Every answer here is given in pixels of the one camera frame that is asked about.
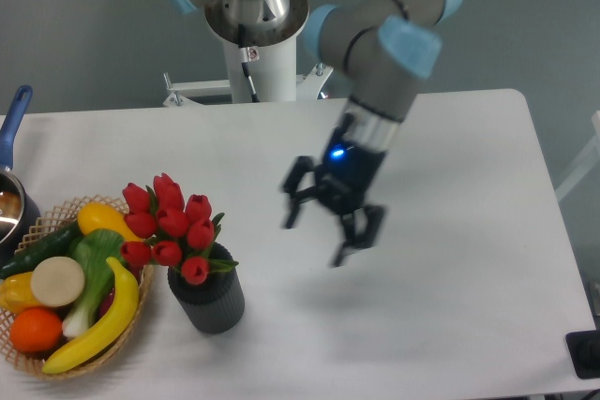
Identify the blue handled saucepan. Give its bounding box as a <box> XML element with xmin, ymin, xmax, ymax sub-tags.
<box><xmin>1</xmin><ymin>85</ymin><xmax>39</xmax><ymax>265</ymax></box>

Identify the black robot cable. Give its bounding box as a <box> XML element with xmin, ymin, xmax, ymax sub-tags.
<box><xmin>236</xmin><ymin>23</ymin><xmax>260</xmax><ymax>103</ymax></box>

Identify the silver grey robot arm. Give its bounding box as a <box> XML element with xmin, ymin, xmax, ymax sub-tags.
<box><xmin>173</xmin><ymin>0</ymin><xmax>463</xmax><ymax>266</ymax></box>

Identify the yellow banana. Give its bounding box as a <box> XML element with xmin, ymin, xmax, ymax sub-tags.
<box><xmin>42</xmin><ymin>257</ymin><xmax>140</xmax><ymax>375</ymax></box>

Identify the beige round disc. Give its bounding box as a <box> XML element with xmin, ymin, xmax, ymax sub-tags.
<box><xmin>30</xmin><ymin>257</ymin><xmax>85</xmax><ymax>307</ymax></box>

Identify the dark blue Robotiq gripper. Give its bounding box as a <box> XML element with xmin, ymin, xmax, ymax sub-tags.
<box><xmin>281</xmin><ymin>126</ymin><xmax>387</xmax><ymax>267</ymax></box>

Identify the dark grey ribbed vase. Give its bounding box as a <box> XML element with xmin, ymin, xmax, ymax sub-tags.
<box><xmin>168</xmin><ymin>243</ymin><xmax>245</xmax><ymax>333</ymax></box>

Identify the red fruit in basket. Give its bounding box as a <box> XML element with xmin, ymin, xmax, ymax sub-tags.
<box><xmin>97</xmin><ymin>266</ymin><xmax>143</xmax><ymax>320</ymax></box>

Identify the white clamp bracket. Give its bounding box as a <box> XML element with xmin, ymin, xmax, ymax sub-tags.
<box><xmin>162</xmin><ymin>72</ymin><xmax>232</xmax><ymax>107</ymax></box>

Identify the red tulip bouquet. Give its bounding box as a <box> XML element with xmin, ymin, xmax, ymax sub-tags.
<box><xmin>120</xmin><ymin>173</ymin><xmax>238</xmax><ymax>287</ymax></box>

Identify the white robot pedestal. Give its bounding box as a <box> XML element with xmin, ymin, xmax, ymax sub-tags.
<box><xmin>221</xmin><ymin>37</ymin><xmax>296</xmax><ymax>103</ymax></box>

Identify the yellow lemon squash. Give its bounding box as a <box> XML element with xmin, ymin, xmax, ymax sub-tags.
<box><xmin>77</xmin><ymin>202</ymin><xmax>141</xmax><ymax>241</ymax></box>

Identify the orange fruit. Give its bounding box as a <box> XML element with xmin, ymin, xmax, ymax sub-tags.
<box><xmin>9</xmin><ymin>307</ymin><xmax>63</xmax><ymax>353</ymax></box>

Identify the yellow bell pepper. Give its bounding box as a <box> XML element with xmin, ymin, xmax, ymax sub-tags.
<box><xmin>1</xmin><ymin>272</ymin><xmax>43</xmax><ymax>314</ymax></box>

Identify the woven wicker basket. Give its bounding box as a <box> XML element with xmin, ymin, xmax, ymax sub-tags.
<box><xmin>1</xmin><ymin>195</ymin><xmax>155</xmax><ymax>380</ymax></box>

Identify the green bok choy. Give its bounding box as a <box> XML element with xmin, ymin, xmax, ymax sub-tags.
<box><xmin>63</xmin><ymin>229</ymin><xmax>125</xmax><ymax>340</ymax></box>

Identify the black device at edge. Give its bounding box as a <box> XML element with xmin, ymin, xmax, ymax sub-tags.
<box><xmin>565</xmin><ymin>330</ymin><xmax>599</xmax><ymax>379</ymax></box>

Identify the green cucumber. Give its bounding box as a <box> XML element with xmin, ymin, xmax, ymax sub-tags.
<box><xmin>1</xmin><ymin>222</ymin><xmax>83</xmax><ymax>280</ymax></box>

